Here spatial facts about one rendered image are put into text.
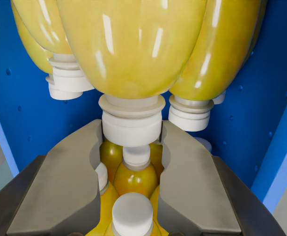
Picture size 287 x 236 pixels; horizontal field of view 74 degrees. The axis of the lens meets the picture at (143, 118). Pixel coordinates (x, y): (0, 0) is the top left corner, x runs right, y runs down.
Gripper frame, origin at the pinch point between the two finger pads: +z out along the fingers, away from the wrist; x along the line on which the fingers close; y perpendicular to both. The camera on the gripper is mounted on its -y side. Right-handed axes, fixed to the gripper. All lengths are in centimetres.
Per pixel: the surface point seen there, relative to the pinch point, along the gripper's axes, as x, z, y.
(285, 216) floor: 169, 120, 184
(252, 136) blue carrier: 13.7, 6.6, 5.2
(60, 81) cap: -5.9, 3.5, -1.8
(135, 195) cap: 0.3, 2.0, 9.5
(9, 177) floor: -114, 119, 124
